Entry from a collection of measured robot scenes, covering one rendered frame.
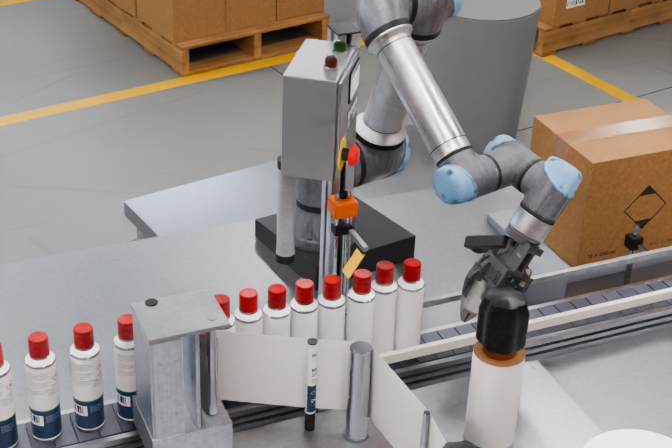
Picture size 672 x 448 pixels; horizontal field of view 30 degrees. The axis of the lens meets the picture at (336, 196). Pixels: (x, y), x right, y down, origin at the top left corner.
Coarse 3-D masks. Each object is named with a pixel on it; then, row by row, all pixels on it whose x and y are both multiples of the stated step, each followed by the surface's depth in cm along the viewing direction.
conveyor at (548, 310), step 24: (624, 288) 263; (648, 288) 264; (552, 312) 255; (624, 312) 256; (432, 336) 246; (528, 336) 247; (408, 360) 239; (432, 360) 239; (24, 432) 217; (72, 432) 217; (96, 432) 217; (120, 432) 218
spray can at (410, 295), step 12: (408, 264) 230; (420, 264) 231; (408, 276) 231; (420, 276) 232; (408, 288) 231; (420, 288) 232; (408, 300) 232; (420, 300) 233; (396, 312) 235; (408, 312) 233; (420, 312) 235; (396, 324) 236; (408, 324) 235; (420, 324) 236; (396, 336) 237; (408, 336) 236; (396, 348) 239
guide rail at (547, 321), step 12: (624, 300) 253; (636, 300) 254; (648, 300) 255; (660, 300) 257; (564, 312) 249; (576, 312) 249; (588, 312) 250; (600, 312) 251; (528, 324) 245; (540, 324) 246; (552, 324) 247; (456, 336) 240; (468, 336) 240; (408, 348) 236; (420, 348) 236; (432, 348) 238; (444, 348) 239; (384, 360) 234; (396, 360) 235
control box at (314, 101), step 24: (312, 48) 217; (288, 72) 208; (312, 72) 208; (336, 72) 208; (288, 96) 209; (312, 96) 208; (336, 96) 207; (288, 120) 211; (312, 120) 210; (336, 120) 209; (288, 144) 213; (312, 144) 212; (336, 144) 212; (288, 168) 215; (312, 168) 214; (336, 168) 214
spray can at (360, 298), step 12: (360, 276) 226; (360, 288) 227; (348, 300) 229; (360, 300) 227; (372, 300) 228; (348, 312) 230; (360, 312) 228; (372, 312) 230; (348, 324) 231; (360, 324) 230; (372, 324) 231; (348, 336) 232; (360, 336) 231; (372, 336) 233
